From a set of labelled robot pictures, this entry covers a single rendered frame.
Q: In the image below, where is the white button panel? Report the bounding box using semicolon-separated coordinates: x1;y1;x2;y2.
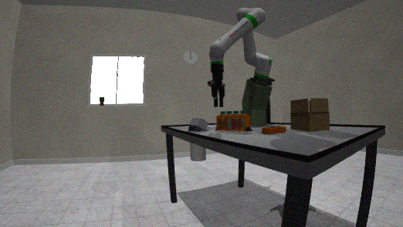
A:
189;118;208;131

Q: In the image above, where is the orange handheld multimeter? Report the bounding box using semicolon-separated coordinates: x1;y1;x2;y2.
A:
262;127;286;134

